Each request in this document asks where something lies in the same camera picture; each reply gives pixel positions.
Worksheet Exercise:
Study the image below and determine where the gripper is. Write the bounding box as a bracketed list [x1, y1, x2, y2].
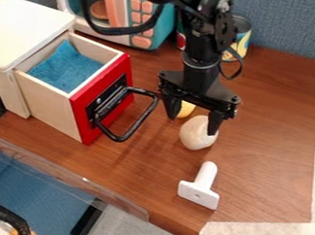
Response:
[155, 58, 244, 138]

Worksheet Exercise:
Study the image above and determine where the drawer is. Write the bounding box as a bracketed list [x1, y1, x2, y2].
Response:
[10, 29, 163, 149]

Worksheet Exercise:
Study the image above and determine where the yellow toy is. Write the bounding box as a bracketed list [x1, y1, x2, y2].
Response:
[175, 100, 198, 119]

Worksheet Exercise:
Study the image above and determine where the cream toy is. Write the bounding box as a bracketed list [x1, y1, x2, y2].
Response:
[177, 114, 221, 151]

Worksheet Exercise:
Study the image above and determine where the white tool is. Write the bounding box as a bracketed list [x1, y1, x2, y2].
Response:
[176, 160, 223, 211]

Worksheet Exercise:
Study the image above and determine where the toy microwave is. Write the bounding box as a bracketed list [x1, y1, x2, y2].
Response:
[50, 0, 178, 52]

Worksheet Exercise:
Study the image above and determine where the blue cloth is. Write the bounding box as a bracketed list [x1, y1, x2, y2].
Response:
[25, 37, 106, 95]

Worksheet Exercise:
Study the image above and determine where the cabinet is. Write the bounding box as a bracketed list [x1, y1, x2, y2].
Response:
[0, 0, 79, 121]

